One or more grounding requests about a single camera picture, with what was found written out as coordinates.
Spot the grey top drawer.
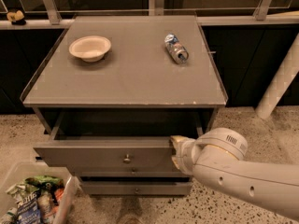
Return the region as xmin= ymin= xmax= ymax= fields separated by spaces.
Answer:
xmin=35 ymin=108 xmax=202 ymax=175

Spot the grey drawer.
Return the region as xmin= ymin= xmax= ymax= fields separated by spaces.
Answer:
xmin=35 ymin=108 xmax=202 ymax=175
xmin=80 ymin=181 xmax=192 ymax=196
xmin=74 ymin=168 xmax=187 ymax=177

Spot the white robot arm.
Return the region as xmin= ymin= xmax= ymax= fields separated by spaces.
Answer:
xmin=171 ymin=128 xmax=299 ymax=221

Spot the grey drawer cabinet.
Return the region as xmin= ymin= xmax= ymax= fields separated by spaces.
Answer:
xmin=22 ymin=16 xmax=228 ymax=183

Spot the grey bottom drawer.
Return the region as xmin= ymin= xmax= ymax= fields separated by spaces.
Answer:
xmin=80 ymin=181 xmax=192 ymax=196

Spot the grey middle drawer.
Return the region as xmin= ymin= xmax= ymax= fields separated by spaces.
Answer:
xmin=74 ymin=168 xmax=187 ymax=177

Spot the crushed silver blue can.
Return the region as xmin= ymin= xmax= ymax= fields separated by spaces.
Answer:
xmin=164 ymin=34 xmax=189 ymax=64

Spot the orange snack packet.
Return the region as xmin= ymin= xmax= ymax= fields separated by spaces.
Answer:
xmin=53 ymin=188 xmax=64 ymax=205

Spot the white paper bowl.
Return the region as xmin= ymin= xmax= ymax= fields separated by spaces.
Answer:
xmin=69 ymin=35 xmax=111 ymax=63

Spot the green snack bag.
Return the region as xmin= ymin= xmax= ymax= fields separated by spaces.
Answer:
xmin=25 ymin=175 xmax=64 ymax=190

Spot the clear plastic bin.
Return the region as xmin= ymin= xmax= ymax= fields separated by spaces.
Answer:
xmin=0 ymin=161 xmax=76 ymax=224

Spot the blue snack bag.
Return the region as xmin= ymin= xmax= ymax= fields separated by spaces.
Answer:
xmin=17 ymin=193 xmax=41 ymax=224

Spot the metal window railing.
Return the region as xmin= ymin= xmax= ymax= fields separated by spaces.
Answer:
xmin=0 ymin=0 xmax=299 ymax=27

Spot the small yellow black object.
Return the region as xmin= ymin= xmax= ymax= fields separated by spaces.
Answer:
xmin=7 ymin=10 xmax=26 ymax=25

